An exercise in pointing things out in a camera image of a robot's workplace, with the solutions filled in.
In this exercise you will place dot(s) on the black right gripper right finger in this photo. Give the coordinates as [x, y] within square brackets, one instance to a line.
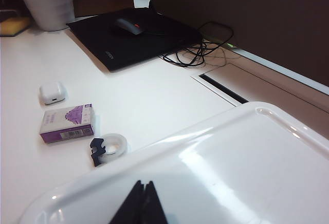
[154, 208]

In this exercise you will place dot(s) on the black computer mouse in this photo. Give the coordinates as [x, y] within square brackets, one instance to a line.
[126, 25]

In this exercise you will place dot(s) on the black mouse pad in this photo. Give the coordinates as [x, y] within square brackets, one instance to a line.
[115, 46]

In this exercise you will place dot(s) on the white earphone case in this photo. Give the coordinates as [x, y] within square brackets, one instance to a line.
[51, 90]

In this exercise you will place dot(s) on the purple white tissue pack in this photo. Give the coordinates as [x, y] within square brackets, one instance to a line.
[66, 118]

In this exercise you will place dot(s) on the yellow sponge block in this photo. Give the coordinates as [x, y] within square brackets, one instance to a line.
[13, 26]

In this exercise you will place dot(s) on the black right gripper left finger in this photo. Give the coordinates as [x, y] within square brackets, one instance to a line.
[131, 208]

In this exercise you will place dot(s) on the brown desk partition panel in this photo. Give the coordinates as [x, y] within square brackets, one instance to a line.
[257, 16]

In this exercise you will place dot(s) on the white ribbed plant pot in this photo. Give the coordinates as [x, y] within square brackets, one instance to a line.
[48, 5]

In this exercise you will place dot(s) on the white plastic drawer cabinet frame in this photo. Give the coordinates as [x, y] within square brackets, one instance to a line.
[231, 157]

